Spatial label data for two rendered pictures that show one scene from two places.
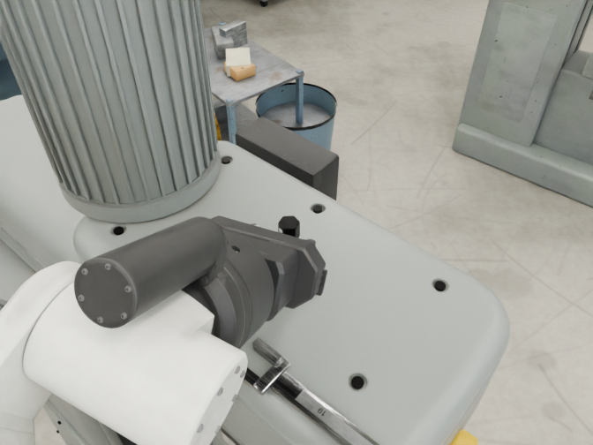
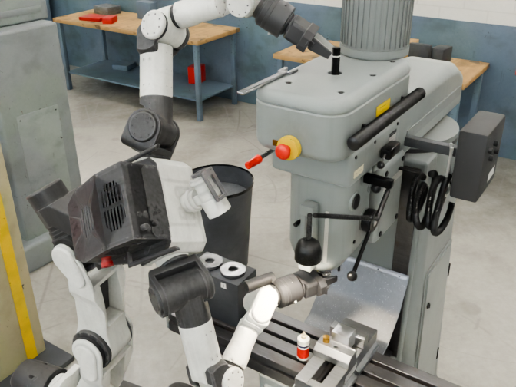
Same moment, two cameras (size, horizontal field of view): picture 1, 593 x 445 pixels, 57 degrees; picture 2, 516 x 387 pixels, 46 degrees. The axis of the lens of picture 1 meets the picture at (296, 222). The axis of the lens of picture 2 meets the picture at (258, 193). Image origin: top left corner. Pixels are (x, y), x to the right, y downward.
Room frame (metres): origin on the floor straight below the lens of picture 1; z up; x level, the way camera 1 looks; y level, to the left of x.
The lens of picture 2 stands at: (-0.02, -1.50, 2.34)
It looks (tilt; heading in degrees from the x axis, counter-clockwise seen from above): 28 degrees down; 83
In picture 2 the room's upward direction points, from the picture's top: straight up
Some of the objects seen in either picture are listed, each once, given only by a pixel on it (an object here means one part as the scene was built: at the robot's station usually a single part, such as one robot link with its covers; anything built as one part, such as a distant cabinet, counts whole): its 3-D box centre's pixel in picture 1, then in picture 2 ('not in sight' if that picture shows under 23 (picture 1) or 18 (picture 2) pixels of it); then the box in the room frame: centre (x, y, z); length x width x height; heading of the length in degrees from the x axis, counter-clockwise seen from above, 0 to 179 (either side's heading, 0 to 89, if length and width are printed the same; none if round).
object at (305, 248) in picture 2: not in sight; (308, 248); (0.28, -0.19, 1.48); 0.07 x 0.07 x 0.06
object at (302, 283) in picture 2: not in sight; (299, 286); (0.29, -0.03, 1.24); 0.13 x 0.12 x 0.10; 114
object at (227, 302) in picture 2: not in sight; (222, 287); (0.07, 0.29, 1.02); 0.22 x 0.12 x 0.20; 140
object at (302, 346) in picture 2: not in sight; (303, 344); (0.32, 0.00, 0.98); 0.04 x 0.04 x 0.11
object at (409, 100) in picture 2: not in sight; (388, 115); (0.51, -0.06, 1.79); 0.45 x 0.04 x 0.04; 49
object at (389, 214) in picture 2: not in sight; (355, 187); (0.51, 0.15, 1.47); 0.24 x 0.19 x 0.26; 139
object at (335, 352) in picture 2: not in sight; (335, 352); (0.40, -0.09, 1.01); 0.12 x 0.06 x 0.04; 139
